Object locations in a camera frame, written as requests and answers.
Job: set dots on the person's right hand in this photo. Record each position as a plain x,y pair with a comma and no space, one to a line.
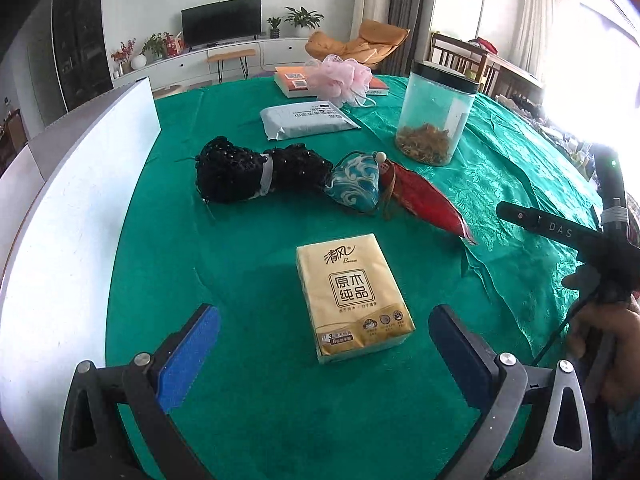
626,345

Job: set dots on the orange rocking chair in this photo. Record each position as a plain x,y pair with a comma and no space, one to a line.
375,40

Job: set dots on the plant with red gift box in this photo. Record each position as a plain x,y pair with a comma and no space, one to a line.
161,46

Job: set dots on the small potted green plant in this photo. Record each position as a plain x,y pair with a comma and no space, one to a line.
274,27

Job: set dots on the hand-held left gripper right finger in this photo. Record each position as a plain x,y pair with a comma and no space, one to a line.
457,360

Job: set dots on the white cardboard box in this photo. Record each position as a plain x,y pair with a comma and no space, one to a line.
60,260

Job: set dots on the orange book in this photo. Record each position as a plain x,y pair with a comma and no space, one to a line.
290,87

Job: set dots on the white sheer curtain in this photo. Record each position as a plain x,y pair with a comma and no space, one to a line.
542,25

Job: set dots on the pink bath pouf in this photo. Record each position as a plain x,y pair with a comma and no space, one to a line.
335,77

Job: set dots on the pile of cosmetic bottles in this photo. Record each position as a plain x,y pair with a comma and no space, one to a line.
575,150

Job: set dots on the wooden bench with hairpin legs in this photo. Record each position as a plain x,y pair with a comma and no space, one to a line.
231,55

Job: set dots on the black display cabinet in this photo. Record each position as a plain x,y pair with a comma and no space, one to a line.
80,35

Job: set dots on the dark wooden slatted chair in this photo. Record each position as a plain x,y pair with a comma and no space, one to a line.
460,60

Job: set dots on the blue wave-pattern sachet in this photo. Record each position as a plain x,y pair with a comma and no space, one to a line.
355,185

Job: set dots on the green satin tablecloth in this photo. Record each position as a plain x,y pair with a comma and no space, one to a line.
250,240

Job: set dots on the red flowers in white vase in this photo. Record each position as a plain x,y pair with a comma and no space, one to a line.
125,57

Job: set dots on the flat screen television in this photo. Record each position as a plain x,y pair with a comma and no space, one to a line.
220,22

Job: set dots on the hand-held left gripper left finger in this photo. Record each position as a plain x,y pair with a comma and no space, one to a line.
187,360

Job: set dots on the clear jar with black lid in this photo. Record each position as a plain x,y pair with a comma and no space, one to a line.
435,110

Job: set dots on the yellow tissue pack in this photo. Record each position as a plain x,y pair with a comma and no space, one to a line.
350,295

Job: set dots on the large potted green plant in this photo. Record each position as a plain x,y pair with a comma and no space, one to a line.
302,19

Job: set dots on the grey curtain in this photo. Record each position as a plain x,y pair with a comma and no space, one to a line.
412,10

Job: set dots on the white television cabinet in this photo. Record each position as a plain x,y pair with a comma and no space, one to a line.
285,50

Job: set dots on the grey mailer packet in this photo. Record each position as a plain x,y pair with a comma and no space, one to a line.
305,120

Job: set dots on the black beaded mesh bag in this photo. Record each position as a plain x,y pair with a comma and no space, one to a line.
230,170

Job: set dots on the red fabric pouch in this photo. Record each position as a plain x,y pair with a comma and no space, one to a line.
425,200

